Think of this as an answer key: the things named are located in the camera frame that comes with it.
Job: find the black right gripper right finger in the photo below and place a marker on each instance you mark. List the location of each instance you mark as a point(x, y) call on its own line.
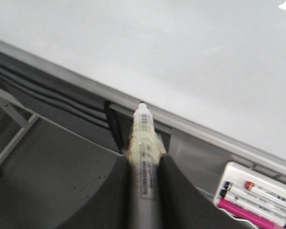
point(183, 206)

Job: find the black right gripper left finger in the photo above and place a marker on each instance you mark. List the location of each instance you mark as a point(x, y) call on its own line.
point(107, 208)

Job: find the white black-tipped whiteboard marker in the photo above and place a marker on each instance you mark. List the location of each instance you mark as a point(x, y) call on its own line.
point(143, 156)

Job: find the grey aluminium whiteboard ledge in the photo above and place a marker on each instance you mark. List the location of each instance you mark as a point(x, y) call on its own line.
point(99, 113)

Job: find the white glossy whiteboard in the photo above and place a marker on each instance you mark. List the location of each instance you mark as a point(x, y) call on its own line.
point(219, 63)

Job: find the pink capped marker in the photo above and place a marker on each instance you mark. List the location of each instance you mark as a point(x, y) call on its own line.
point(245, 215)

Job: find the black capped marker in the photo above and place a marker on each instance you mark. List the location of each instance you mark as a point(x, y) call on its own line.
point(253, 203)

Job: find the white plastic marker tray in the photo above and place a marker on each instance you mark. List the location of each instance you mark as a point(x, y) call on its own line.
point(239, 174)

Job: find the red capped marker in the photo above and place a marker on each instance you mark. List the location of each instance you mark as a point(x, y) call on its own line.
point(273, 195)

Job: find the grey metal frame bar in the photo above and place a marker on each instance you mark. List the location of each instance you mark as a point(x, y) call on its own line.
point(15, 122)

